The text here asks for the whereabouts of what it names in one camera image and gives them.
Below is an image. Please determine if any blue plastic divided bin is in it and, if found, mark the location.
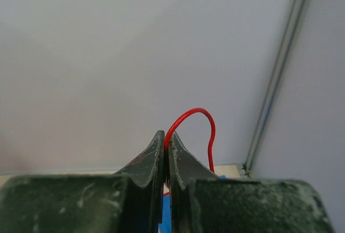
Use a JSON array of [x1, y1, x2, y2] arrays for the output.
[[158, 177, 229, 232]]

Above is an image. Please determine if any red cable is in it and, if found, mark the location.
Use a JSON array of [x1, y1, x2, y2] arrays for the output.
[[163, 107, 217, 174]]

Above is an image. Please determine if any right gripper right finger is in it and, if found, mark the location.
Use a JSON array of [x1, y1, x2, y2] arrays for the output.
[[168, 133, 334, 232]]

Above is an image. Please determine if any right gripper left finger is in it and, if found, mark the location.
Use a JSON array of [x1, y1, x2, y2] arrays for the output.
[[1, 131, 165, 232]]

